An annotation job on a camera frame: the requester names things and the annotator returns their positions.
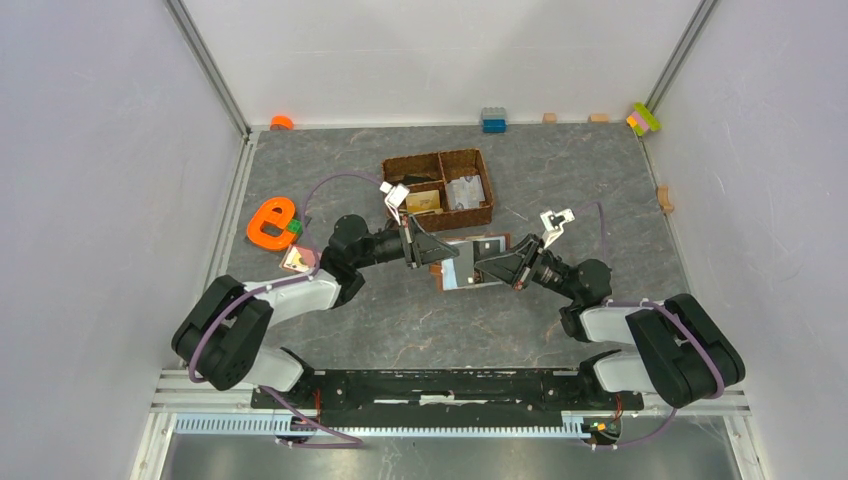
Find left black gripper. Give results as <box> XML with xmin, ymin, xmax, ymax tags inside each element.
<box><xmin>352</xmin><ymin>212</ymin><xmax>458</xmax><ymax>268</ymax></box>

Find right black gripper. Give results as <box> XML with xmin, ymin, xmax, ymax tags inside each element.
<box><xmin>474</xmin><ymin>233</ymin><xmax>579</xmax><ymax>302</ymax></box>

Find dark grey card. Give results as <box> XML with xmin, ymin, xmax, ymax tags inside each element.
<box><xmin>471</xmin><ymin>235</ymin><xmax>509</xmax><ymax>262</ymax></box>

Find brown leather card holder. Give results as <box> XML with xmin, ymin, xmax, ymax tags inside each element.
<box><xmin>429</xmin><ymin>233</ymin><xmax>511</xmax><ymax>292</ymax></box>

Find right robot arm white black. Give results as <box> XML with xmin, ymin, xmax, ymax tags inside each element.
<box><xmin>475</xmin><ymin>235</ymin><xmax>747</xmax><ymax>409</ymax></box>

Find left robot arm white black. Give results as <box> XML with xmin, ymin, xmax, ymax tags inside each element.
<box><xmin>171</xmin><ymin>215</ymin><xmax>459</xmax><ymax>408</ymax></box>

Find gold card in basket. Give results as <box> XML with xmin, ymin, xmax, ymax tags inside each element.
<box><xmin>405</xmin><ymin>189</ymin><xmax>443</xmax><ymax>214</ymax></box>

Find white cards in basket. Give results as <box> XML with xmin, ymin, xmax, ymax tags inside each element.
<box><xmin>446</xmin><ymin>175</ymin><xmax>485</xmax><ymax>211</ymax></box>

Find black card in basket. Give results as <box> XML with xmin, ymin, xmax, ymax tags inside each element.
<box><xmin>387</xmin><ymin>174</ymin><xmax>435</xmax><ymax>188</ymax></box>

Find pink card on table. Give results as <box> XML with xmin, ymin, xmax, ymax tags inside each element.
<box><xmin>279</xmin><ymin>244</ymin><xmax>321</xmax><ymax>273</ymax></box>

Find brown wicker divided basket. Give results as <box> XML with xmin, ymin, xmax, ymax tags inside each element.
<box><xmin>381</xmin><ymin>148</ymin><xmax>495</xmax><ymax>232</ymax></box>

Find green toy block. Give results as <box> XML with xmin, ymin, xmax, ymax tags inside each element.
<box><xmin>285</xmin><ymin>218</ymin><xmax>303</xmax><ymax>238</ymax></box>

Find blue grey toy brick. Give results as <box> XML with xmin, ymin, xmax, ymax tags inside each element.
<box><xmin>480</xmin><ymin>107</ymin><xmax>508</xmax><ymax>134</ymax></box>

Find orange plastic letter toy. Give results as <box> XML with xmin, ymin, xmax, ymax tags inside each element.
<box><xmin>246</xmin><ymin>197</ymin><xmax>299</xmax><ymax>252</ymax></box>

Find wooden arch block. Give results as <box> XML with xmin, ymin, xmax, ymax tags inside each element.
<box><xmin>656</xmin><ymin>185</ymin><xmax>675</xmax><ymax>215</ymax></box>

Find green pink yellow brick stack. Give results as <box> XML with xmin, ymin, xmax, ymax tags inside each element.
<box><xmin>625</xmin><ymin>103</ymin><xmax>662</xmax><ymax>137</ymax></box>

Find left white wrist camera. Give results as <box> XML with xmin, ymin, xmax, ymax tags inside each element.
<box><xmin>379</xmin><ymin>182</ymin><xmax>410</xmax><ymax>224</ymax></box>

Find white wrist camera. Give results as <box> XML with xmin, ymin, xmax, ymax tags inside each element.
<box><xmin>540</xmin><ymin>208</ymin><xmax>575</xmax><ymax>249</ymax></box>
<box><xmin>379</xmin><ymin>182</ymin><xmax>410</xmax><ymax>224</ymax></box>

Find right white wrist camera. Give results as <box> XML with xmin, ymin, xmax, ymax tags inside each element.
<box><xmin>540</xmin><ymin>208</ymin><xmax>575</xmax><ymax>249</ymax></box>

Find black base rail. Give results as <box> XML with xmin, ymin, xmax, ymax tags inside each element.
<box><xmin>251</xmin><ymin>368</ymin><xmax>644</xmax><ymax>428</ymax></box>

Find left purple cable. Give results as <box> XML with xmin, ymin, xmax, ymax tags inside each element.
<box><xmin>188</xmin><ymin>172</ymin><xmax>389</xmax><ymax>450</ymax></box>

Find purple cable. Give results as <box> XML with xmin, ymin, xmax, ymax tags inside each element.
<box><xmin>188</xmin><ymin>172</ymin><xmax>389</xmax><ymax>450</ymax></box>
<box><xmin>572</xmin><ymin>201</ymin><xmax>727</xmax><ymax>452</ymax></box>

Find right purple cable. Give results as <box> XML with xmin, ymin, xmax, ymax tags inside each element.
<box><xmin>572</xmin><ymin>201</ymin><xmax>727</xmax><ymax>452</ymax></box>

